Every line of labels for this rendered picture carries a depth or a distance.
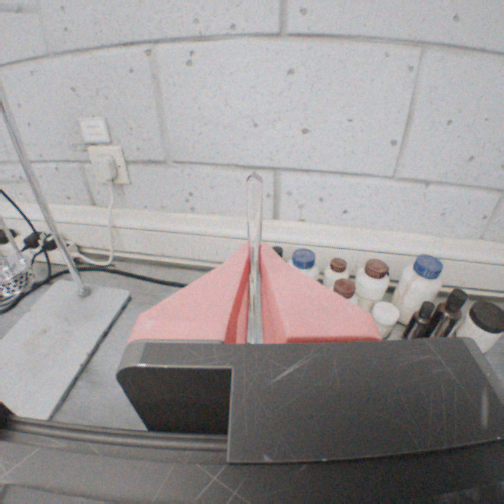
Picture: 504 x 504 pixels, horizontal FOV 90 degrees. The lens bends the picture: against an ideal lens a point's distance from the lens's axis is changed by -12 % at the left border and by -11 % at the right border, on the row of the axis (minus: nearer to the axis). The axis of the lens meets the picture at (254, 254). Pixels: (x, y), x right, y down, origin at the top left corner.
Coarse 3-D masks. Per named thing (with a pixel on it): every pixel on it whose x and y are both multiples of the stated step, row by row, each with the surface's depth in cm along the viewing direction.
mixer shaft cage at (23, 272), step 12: (0, 216) 36; (12, 240) 38; (0, 252) 37; (0, 264) 40; (12, 264) 39; (24, 264) 40; (0, 276) 37; (12, 276) 38; (24, 276) 40; (36, 276) 42; (0, 288) 38; (12, 288) 39; (24, 288) 40
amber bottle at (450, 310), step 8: (456, 288) 44; (456, 296) 43; (464, 296) 43; (440, 304) 46; (448, 304) 44; (456, 304) 43; (440, 312) 45; (448, 312) 45; (456, 312) 44; (432, 320) 47; (440, 320) 46; (448, 320) 44; (456, 320) 44; (432, 328) 48; (440, 328) 46; (448, 328) 45; (432, 336) 48; (440, 336) 47; (448, 336) 47
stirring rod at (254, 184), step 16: (256, 176) 10; (256, 192) 10; (256, 208) 10; (256, 224) 11; (256, 240) 11; (256, 256) 12; (256, 272) 12; (256, 288) 13; (256, 304) 13; (256, 320) 14; (256, 336) 15
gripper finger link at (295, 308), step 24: (264, 264) 9; (288, 264) 9; (264, 288) 12; (288, 288) 7; (312, 288) 7; (264, 312) 11; (288, 312) 6; (312, 312) 6; (336, 312) 6; (360, 312) 6; (264, 336) 11; (288, 336) 5; (312, 336) 5; (336, 336) 5; (360, 336) 5
